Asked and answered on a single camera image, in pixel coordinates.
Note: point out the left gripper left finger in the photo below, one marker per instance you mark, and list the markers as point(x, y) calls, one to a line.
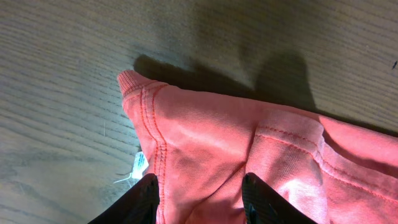
point(137, 206)

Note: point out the red printed t-shirt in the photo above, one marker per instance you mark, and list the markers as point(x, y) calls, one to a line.
point(200, 145)

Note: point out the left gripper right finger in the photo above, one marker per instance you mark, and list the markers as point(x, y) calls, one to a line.
point(263, 205)

